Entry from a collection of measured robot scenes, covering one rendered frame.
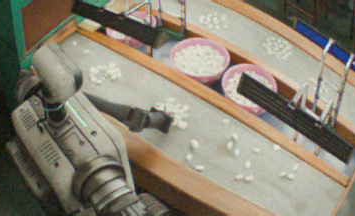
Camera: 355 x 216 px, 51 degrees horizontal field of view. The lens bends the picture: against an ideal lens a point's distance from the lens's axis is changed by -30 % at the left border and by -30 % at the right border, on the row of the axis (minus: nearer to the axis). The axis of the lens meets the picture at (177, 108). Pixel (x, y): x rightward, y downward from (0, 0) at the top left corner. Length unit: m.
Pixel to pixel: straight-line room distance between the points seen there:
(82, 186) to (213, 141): 1.05
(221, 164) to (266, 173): 0.21
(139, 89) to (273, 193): 0.80
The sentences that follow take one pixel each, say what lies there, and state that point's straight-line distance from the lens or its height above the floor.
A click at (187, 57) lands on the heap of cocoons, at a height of 0.74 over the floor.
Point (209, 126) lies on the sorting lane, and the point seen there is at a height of 0.74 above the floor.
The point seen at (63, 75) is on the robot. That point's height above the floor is 1.64.
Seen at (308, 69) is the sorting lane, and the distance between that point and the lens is 2.41.
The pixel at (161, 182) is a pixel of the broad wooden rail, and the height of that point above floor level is 0.74.
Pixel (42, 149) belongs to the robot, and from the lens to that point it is 1.12.
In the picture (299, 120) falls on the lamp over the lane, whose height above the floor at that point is 1.08.
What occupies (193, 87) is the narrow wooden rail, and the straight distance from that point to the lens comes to 2.16.
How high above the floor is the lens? 2.29
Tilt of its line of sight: 47 degrees down
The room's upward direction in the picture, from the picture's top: 1 degrees counter-clockwise
